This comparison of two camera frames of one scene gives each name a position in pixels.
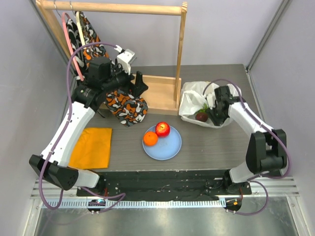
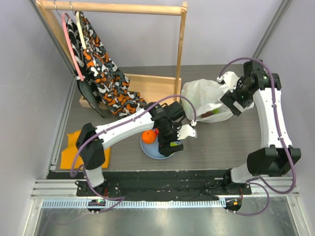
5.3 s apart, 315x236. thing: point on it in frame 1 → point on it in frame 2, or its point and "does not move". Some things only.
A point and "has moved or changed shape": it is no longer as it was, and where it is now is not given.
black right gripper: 219,113 → 230,103
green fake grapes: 205,108 has moved or changed shape
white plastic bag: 192,100 has moved or changed shape
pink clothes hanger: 63,19 does not move
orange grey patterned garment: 125,108 does not move
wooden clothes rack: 164,95 does not move
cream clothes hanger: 79,27 does not move
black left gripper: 134,89 → 165,147
